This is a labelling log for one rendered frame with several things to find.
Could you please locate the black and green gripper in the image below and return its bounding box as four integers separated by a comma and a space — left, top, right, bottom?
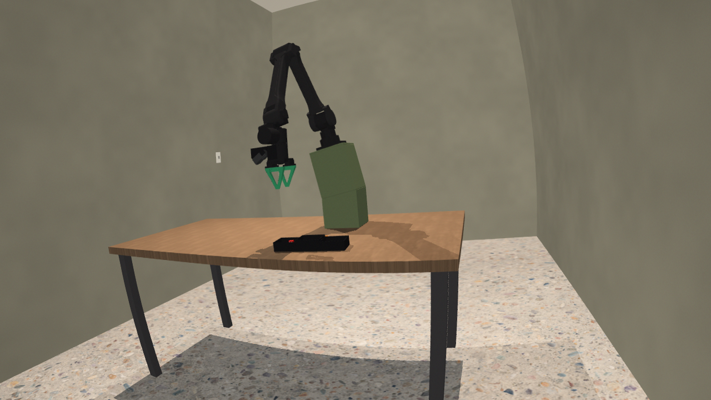
265, 143, 296, 189

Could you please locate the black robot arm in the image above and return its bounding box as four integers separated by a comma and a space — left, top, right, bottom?
251, 43, 346, 165

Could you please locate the black rack of three bins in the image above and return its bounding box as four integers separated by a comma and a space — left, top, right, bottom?
273, 234, 350, 252

